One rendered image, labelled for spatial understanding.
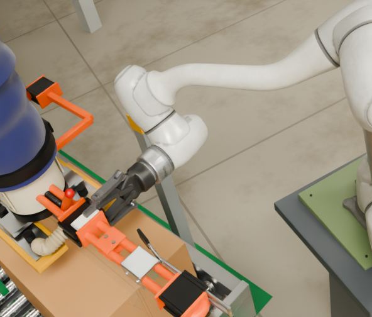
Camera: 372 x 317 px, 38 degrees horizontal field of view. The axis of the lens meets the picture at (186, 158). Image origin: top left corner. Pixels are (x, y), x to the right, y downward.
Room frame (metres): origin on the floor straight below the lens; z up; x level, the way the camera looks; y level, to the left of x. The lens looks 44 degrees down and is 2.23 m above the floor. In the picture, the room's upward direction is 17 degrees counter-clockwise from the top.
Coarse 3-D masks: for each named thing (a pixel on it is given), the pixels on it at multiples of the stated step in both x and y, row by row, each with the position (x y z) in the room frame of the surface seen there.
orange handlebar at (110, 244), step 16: (48, 96) 1.46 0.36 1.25; (80, 112) 1.33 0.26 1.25; (80, 128) 1.26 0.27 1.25; (64, 144) 1.22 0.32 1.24; (64, 192) 1.02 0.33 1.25; (48, 208) 0.98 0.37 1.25; (96, 240) 0.83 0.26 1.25; (112, 240) 0.81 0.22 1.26; (128, 240) 0.81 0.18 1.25; (112, 256) 0.77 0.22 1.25; (160, 272) 0.70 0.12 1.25; (160, 288) 0.66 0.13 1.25; (208, 304) 0.59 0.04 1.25
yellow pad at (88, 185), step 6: (60, 162) 1.28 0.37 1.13; (72, 168) 1.24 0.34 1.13; (84, 180) 1.17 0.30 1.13; (90, 180) 1.16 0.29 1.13; (78, 186) 1.12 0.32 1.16; (84, 186) 1.11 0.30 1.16; (90, 186) 1.13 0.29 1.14; (96, 186) 1.13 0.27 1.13; (78, 192) 1.10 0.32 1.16; (84, 192) 1.10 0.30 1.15; (78, 198) 1.10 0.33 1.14; (84, 198) 1.09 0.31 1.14; (108, 204) 1.05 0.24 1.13
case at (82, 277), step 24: (144, 216) 1.13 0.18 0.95; (0, 240) 1.21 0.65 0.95; (168, 240) 1.01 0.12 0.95; (0, 264) 1.21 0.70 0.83; (24, 264) 1.08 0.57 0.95; (72, 264) 1.03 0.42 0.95; (96, 264) 1.00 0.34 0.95; (192, 264) 0.99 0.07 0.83; (24, 288) 1.06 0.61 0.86; (48, 288) 0.97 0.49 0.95; (72, 288) 0.95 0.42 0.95; (96, 288) 0.92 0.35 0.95; (120, 288) 0.90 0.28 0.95; (48, 312) 0.92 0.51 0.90; (72, 312) 0.87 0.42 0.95; (96, 312) 0.84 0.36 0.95; (120, 312) 0.84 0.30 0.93; (144, 312) 0.87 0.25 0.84
